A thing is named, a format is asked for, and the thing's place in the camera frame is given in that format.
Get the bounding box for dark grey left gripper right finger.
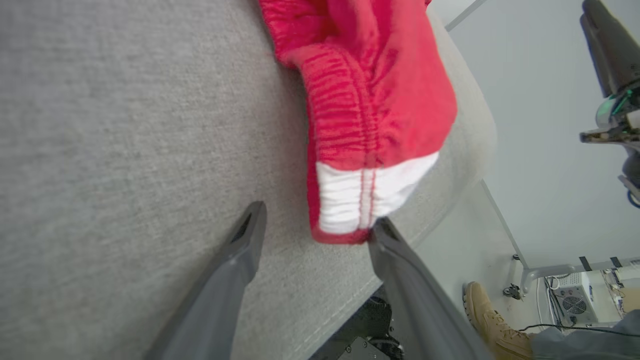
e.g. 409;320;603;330
368;217;493;360

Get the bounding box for grey metal partition foot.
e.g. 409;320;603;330
520;256;640;296

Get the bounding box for red white elastic shorts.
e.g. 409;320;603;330
257;0;458;246

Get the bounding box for white partition panel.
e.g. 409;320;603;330
445;0;640;268

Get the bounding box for white equipment cabinet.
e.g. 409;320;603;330
585;265;640;323

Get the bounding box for grey fabric sofa cushion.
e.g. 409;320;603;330
0;0;498;360

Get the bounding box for thin black floor cable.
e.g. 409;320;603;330
517;323;640;337

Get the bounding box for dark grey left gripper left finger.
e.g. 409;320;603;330
145;201;268;360

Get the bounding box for white power supply with fan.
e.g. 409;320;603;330
552;272;599;326

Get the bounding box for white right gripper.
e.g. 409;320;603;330
580;0;640;132

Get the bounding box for tan leather boot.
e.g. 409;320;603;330
462;281;537;360

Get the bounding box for grey trouser leg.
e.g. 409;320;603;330
530;309;640;360

